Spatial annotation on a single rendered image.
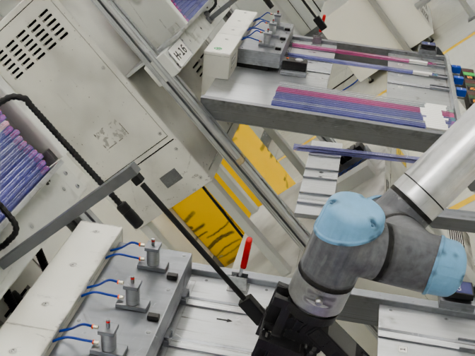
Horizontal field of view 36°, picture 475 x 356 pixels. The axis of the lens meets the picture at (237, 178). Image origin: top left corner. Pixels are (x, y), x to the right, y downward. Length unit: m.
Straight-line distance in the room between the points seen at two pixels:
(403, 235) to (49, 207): 0.64
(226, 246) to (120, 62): 2.56
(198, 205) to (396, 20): 2.12
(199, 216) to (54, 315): 3.35
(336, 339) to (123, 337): 0.33
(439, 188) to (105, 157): 1.35
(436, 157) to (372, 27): 4.58
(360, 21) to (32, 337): 4.71
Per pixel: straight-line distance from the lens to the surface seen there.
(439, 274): 0.93
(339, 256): 0.89
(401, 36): 5.62
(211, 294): 1.31
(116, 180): 1.01
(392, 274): 0.91
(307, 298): 0.93
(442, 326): 1.32
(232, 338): 1.22
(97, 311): 1.18
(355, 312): 1.36
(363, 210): 0.89
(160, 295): 1.21
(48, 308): 1.16
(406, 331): 1.29
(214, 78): 2.22
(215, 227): 4.47
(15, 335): 1.12
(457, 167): 1.04
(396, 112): 2.11
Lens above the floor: 1.49
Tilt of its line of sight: 14 degrees down
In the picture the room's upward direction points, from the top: 40 degrees counter-clockwise
